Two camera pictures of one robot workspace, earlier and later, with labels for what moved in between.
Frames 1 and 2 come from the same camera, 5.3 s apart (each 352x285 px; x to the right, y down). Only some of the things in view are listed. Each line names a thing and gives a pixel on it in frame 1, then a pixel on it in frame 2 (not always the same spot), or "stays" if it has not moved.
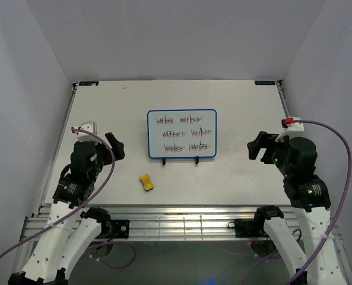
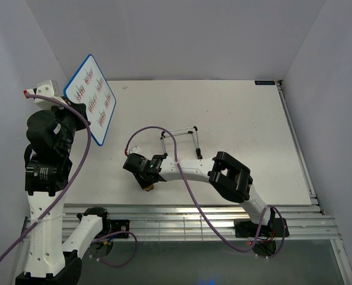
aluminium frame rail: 171,223 stays
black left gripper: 117,146 to 81,123
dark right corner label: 263,82 stays
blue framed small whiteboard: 178,133 to 88,86
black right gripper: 266,140 to 143,183
